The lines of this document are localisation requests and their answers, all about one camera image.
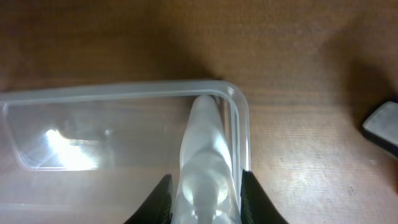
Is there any grey black object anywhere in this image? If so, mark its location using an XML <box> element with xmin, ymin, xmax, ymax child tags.
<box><xmin>361</xmin><ymin>101</ymin><xmax>397</xmax><ymax>158</ymax></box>

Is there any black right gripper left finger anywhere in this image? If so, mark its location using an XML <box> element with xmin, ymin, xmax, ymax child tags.
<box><xmin>124</xmin><ymin>174</ymin><xmax>173</xmax><ymax>224</ymax></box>

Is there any clear plastic container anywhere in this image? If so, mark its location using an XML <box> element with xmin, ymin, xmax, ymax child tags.
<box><xmin>1</xmin><ymin>80</ymin><xmax>251</xmax><ymax>223</ymax></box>

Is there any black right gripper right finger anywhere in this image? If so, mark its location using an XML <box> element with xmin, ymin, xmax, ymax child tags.
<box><xmin>241</xmin><ymin>170</ymin><xmax>288</xmax><ymax>224</ymax></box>

